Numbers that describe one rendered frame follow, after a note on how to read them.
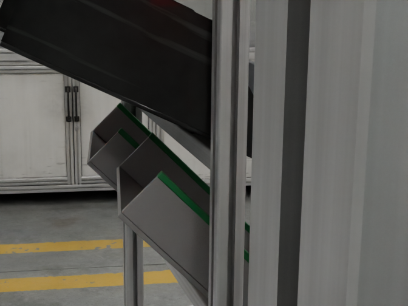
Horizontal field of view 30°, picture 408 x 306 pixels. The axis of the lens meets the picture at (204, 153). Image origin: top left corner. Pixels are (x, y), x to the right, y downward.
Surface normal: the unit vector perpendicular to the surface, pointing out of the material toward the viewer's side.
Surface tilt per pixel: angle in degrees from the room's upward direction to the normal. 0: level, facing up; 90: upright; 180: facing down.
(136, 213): 90
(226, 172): 90
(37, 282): 0
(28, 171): 90
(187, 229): 90
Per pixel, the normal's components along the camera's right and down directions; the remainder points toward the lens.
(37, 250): 0.01, -0.97
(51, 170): 0.16, 0.24
